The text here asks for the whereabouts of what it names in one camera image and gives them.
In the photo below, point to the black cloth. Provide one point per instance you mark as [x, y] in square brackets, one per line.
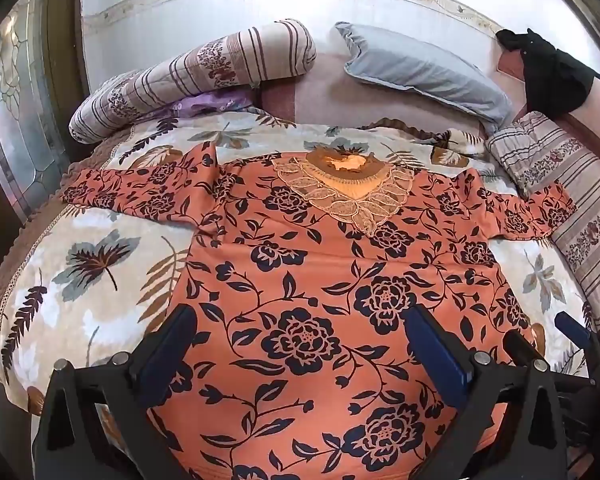
[550, 75]

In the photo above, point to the grey pillow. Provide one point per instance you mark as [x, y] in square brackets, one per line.
[420, 70]

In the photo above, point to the striped floral bolster pillow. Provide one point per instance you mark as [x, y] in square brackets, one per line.
[180, 75]

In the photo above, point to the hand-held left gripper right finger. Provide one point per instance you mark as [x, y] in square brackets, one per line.
[437, 355]

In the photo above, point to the stained glass door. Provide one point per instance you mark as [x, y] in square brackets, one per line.
[15, 110]

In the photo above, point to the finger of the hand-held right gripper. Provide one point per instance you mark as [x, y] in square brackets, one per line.
[522, 347]
[572, 329]

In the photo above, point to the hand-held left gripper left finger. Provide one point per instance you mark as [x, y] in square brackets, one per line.
[167, 355]

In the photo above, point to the pink bed sheet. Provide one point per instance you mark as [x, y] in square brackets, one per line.
[320, 95]

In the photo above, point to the leaf print blanket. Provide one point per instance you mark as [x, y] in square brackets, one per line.
[80, 260]

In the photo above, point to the orange floral blouse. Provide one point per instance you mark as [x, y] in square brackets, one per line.
[305, 270]

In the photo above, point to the purple cloth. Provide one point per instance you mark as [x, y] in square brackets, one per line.
[200, 105]

